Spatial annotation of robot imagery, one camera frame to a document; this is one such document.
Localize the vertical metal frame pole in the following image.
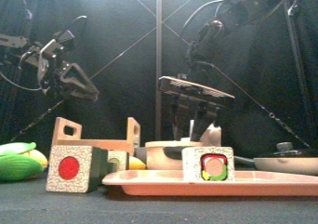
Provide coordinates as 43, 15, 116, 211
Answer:
155, 0, 164, 141

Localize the red-centred sushi block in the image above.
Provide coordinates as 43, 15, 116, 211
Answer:
44, 144, 111, 194

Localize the wooden toy crate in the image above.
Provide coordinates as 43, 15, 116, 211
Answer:
51, 116, 143, 156

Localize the pink plastic tray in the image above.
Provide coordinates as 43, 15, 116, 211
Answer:
100, 168, 318, 197

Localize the dark toy frying pan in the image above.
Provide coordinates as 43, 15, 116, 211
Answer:
232, 148, 318, 177

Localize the green yellow toy corn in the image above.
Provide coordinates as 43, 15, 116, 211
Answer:
0, 141, 49, 182

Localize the white speckled sushi block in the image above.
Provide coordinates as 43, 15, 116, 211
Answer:
182, 145, 236, 183

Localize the dark green sushi block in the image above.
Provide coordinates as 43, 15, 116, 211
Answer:
107, 150, 131, 173

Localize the dark pan lid with knob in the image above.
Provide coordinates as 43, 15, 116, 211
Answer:
259, 141, 318, 159

